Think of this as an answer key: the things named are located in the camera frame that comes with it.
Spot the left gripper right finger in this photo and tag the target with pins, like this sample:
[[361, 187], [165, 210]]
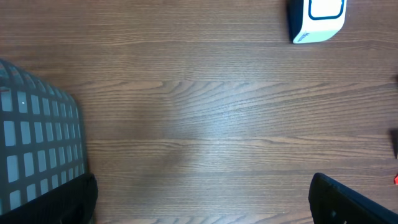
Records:
[[332, 202]]

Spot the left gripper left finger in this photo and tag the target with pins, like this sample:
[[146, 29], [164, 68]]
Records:
[[70, 203]]

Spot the white barcode scanner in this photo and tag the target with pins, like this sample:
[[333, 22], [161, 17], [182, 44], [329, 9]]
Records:
[[312, 21]]

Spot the grey plastic shopping basket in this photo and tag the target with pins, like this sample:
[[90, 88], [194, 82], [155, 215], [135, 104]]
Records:
[[42, 143]]

